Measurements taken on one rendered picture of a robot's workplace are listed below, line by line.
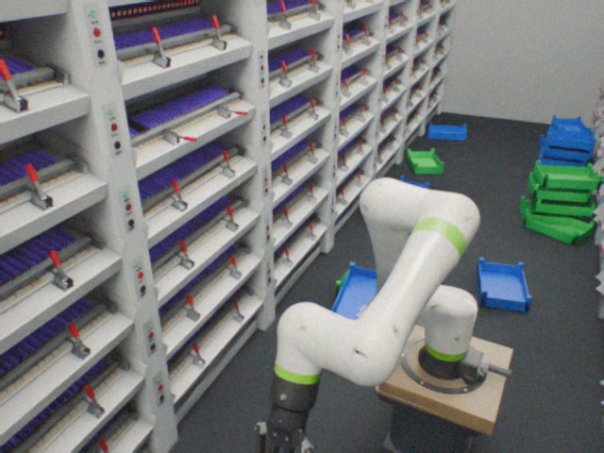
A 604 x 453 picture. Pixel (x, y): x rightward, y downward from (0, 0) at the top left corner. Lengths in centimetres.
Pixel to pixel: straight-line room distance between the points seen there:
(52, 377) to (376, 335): 78
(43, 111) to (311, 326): 66
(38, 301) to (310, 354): 62
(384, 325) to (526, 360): 142
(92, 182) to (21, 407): 51
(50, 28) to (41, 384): 77
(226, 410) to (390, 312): 112
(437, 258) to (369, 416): 98
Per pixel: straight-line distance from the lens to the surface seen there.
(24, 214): 119
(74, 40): 123
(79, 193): 125
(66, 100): 120
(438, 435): 175
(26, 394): 136
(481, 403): 162
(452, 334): 155
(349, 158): 300
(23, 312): 126
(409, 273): 105
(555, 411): 216
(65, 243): 138
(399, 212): 124
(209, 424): 195
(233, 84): 185
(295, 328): 97
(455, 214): 118
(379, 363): 93
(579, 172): 351
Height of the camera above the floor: 146
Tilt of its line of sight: 29 degrees down
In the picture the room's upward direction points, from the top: straight up
